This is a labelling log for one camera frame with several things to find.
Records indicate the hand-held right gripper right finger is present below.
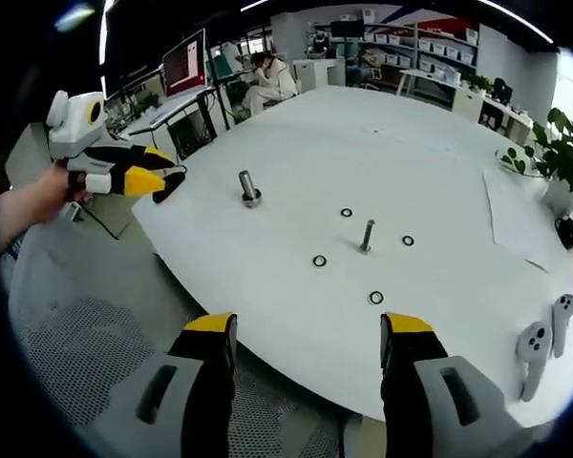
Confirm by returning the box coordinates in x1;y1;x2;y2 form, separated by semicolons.
379;311;550;458

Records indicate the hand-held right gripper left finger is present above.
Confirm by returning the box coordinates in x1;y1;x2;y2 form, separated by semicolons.
83;312;239;458

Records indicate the thin threaded stud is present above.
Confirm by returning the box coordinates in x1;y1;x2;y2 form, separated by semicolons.
358;218;376;254

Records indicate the person's left hand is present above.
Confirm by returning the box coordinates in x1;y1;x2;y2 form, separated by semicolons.
46;160;91;212

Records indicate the thick steel bolt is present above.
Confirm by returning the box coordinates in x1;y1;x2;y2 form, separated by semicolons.
237;170;264;209

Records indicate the red screen monitor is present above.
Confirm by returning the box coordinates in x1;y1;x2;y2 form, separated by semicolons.
160;28;207;99

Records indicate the white game controller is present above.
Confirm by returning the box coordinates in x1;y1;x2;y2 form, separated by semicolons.
516;322;553;402
552;294;573;359

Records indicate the white floor cabinet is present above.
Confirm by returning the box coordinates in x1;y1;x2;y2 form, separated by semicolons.
293;56;345;94

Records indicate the white paper sheet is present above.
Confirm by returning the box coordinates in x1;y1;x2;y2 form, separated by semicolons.
481;169;555;244

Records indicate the small black object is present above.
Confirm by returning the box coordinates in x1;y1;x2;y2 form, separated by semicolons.
556;217;573;249

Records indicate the white plant pot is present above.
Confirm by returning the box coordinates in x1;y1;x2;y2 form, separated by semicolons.
543;178;573;216

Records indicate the green potted plant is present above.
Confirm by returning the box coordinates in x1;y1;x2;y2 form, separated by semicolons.
499;107;573;216

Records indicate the white side desk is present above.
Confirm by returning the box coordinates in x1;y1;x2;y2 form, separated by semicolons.
453;88;539;144

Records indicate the white shelving unit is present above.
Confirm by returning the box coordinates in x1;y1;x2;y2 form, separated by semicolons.
357;18;481;87

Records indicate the white trestle table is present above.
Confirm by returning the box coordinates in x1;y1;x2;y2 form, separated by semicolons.
397;68;461;99

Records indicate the row of white storage bins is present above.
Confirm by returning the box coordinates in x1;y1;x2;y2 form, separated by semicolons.
365;31;477;68

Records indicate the black desk device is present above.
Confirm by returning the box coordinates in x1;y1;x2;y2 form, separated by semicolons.
492;77;515;104

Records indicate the small green plant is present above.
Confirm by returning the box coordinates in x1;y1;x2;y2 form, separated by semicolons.
460;72;496;94

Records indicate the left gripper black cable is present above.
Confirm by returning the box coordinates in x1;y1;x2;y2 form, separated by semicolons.
78;198;120;239

